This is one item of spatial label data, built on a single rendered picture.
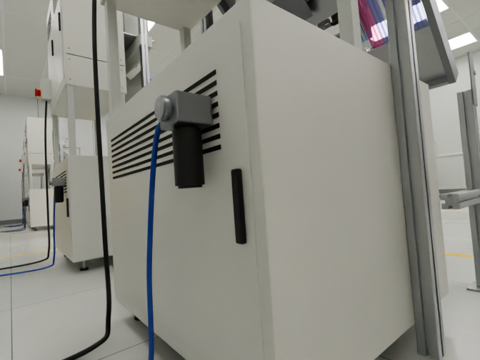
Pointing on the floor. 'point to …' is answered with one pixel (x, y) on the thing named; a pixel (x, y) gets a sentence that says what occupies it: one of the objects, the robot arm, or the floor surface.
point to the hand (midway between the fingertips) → (329, 25)
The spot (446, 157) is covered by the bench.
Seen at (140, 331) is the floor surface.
